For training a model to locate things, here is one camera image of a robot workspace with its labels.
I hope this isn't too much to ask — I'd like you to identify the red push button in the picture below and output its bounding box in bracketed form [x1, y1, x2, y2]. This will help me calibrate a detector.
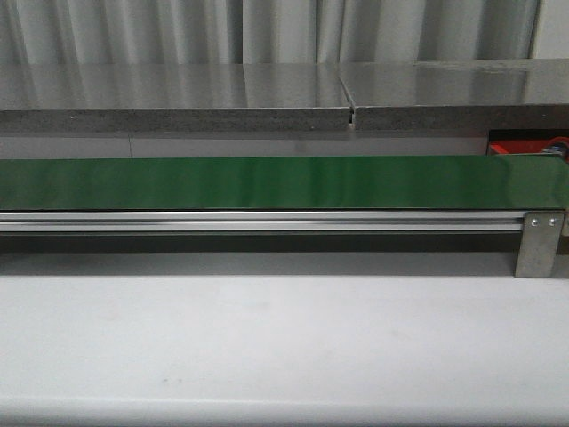
[541, 137, 569, 162]

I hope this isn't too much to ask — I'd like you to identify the red plastic tray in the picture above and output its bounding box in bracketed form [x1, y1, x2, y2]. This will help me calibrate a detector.
[488, 139, 552, 155]

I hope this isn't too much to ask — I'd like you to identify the grey stone shelf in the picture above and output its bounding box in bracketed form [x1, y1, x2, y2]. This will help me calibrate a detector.
[1, 59, 568, 133]

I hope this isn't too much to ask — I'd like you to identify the green conveyor belt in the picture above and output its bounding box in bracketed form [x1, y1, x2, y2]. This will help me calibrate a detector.
[1, 155, 568, 211]

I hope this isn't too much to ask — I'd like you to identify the white curtain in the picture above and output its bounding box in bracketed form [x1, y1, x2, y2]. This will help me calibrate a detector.
[1, 1, 568, 65]

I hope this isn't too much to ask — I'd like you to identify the steel conveyor support bracket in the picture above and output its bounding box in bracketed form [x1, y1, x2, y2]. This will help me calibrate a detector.
[514, 211, 565, 278]

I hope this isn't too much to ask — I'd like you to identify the aluminium conveyor frame rail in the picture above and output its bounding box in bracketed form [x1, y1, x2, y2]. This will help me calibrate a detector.
[1, 210, 525, 233]

